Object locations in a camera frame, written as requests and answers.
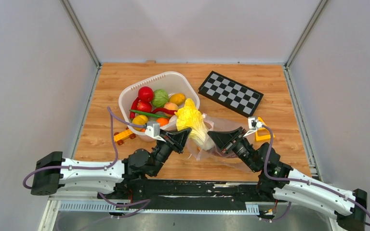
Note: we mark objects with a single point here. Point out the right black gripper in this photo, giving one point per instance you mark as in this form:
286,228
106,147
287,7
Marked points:
224,139

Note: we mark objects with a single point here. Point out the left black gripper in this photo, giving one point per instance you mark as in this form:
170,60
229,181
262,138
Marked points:
176,139

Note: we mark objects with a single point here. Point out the clear zip top bag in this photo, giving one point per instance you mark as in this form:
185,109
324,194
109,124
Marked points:
214,155

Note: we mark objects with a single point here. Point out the yellow napa cabbage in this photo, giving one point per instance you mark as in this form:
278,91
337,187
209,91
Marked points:
190,117

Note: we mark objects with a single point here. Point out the white plastic basket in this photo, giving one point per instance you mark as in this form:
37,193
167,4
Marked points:
172,82

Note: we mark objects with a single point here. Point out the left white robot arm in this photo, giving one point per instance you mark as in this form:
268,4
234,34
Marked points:
55,173

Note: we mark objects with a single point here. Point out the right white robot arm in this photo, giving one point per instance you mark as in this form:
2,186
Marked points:
280,181

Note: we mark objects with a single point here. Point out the orange fruit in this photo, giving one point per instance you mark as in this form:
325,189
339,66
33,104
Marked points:
163,121

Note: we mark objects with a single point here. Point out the carrot with green stem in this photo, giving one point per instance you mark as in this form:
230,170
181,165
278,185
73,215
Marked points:
148,114

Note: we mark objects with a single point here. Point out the red chili pepper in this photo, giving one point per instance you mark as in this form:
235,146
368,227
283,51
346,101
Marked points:
134,107
164,110

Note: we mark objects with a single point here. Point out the yellow plastic triangle piece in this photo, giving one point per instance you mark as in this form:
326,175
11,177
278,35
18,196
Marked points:
263,135

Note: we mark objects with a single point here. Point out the yellow peach fruit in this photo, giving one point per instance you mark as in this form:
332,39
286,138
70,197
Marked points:
170,106

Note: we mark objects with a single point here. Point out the yellow lemon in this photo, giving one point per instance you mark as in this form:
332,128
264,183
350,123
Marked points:
140,120

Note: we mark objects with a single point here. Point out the green round cabbage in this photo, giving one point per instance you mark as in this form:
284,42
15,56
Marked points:
160,98

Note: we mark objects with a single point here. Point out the black white checkerboard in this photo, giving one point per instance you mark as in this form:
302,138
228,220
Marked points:
230,94

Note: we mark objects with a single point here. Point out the red chili pepper left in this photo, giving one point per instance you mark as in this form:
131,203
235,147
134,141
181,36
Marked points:
134,107

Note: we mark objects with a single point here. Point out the yellow toy car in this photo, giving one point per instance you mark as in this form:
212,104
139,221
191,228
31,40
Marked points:
119,137

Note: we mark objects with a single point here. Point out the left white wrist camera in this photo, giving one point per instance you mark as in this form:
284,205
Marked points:
153,130

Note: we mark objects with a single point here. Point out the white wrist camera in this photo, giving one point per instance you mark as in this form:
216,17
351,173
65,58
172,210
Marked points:
153,130
254,123

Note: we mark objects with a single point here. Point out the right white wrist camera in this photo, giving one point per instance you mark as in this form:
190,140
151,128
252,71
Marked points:
254,123

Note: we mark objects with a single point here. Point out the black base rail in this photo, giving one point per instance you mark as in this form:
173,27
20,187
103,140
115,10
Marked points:
171,196

